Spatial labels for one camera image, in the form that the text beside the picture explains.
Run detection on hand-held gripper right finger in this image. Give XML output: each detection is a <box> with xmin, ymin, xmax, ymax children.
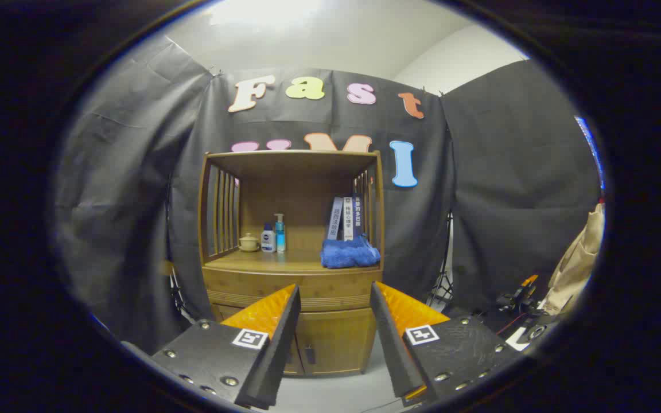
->
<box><xmin>370</xmin><ymin>281</ymin><xmax>529</xmax><ymax>408</ymax></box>

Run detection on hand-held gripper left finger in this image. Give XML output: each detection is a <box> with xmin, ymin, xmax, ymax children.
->
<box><xmin>151</xmin><ymin>283</ymin><xmax>302</xmax><ymax>411</ymax></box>

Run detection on wooden drawer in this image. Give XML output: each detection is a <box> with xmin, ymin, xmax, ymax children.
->
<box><xmin>203</xmin><ymin>268</ymin><xmax>383</xmax><ymax>313</ymax></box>

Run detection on wooden countertop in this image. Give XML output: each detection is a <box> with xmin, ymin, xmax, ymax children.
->
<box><xmin>205</xmin><ymin>250</ymin><xmax>382</xmax><ymax>274</ymax></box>

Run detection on wooden cabinet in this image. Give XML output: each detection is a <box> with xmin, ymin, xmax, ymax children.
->
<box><xmin>197</xmin><ymin>150</ymin><xmax>386</xmax><ymax>377</ymax></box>

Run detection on black tripod stand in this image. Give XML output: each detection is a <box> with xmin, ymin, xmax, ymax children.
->
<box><xmin>425</xmin><ymin>212</ymin><xmax>454</xmax><ymax>307</ymax></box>
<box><xmin>167</xmin><ymin>264</ymin><xmax>195</xmax><ymax>322</ymax></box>

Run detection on folded blue towel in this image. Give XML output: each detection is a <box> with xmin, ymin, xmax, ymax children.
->
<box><xmin>321</xmin><ymin>234</ymin><xmax>382</xmax><ymax>269</ymax></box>

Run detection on grey book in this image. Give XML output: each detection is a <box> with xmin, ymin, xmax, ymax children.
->
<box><xmin>327</xmin><ymin>197</ymin><xmax>344</xmax><ymax>241</ymax></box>

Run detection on black clamp with orange tip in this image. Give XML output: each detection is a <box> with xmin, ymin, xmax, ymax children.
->
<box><xmin>496</xmin><ymin>274</ymin><xmax>539</xmax><ymax>313</ymax></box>

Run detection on black backdrop cloth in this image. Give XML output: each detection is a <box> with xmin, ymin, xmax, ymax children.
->
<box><xmin>54</xmin><ymin>36</ymin><xmax>602</xmax><ymax>353</ymax></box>

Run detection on monitor screen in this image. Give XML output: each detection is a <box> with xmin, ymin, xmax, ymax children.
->
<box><xmin>575</xmin><ymin>116</ymin><xmax>605</xmax><ymax>198</ymax></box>

